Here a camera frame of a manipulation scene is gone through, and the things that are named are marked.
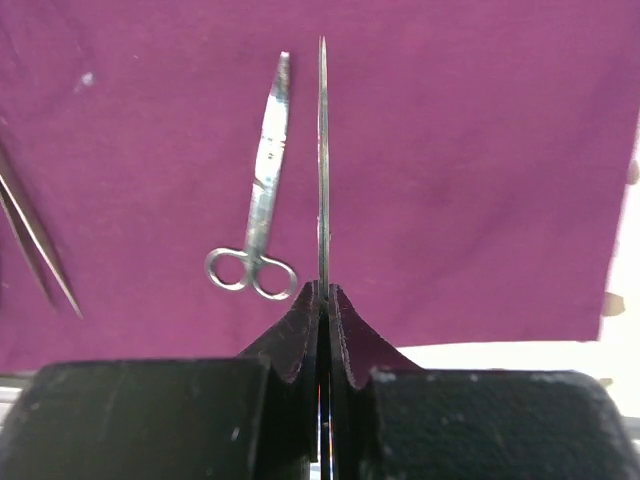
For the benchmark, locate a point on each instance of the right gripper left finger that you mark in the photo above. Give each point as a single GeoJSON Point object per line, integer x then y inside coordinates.
{"type": "Point", "coordinates": [251, 416]}

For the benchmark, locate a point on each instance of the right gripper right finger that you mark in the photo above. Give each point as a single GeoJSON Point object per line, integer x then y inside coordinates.
{"type": "Point", "coordinates": [392, 419]}

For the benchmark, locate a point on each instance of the steel surgical scissors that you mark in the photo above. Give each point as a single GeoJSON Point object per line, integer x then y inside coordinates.
{"type": "Point", "coordinates": [323, 173]}
{"type": "Point", "coordinates": [268, 165]}

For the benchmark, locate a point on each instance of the thin pointed tweezers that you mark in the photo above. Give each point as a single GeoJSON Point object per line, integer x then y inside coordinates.
{"type": "Point", "coordinates": [31, 235]}

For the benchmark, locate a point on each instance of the purple surgical cloth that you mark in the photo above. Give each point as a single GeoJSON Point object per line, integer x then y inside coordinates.
{"type": "Point", "coordinates": [478, 158]}

